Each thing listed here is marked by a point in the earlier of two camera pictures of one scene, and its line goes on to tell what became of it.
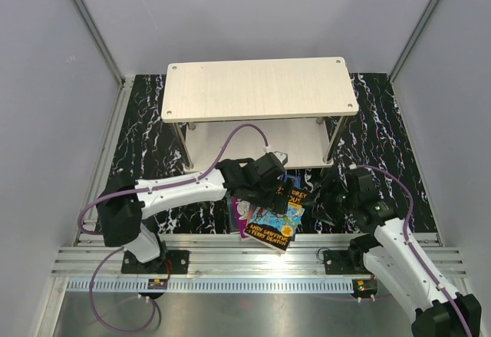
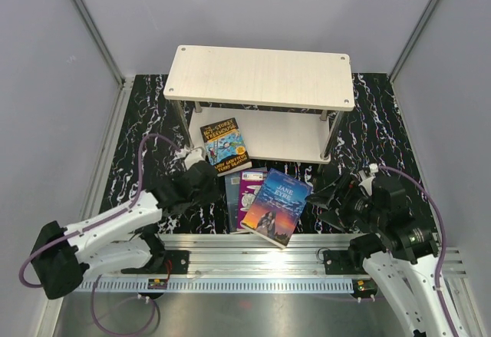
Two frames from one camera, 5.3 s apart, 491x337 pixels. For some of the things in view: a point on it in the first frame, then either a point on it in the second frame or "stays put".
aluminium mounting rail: (219, 256) stays put
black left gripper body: (263, 193) → (202, 196)
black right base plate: (344, 262) stays put
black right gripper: (315, 198) stays put
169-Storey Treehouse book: (263, 224) → (226, 147)
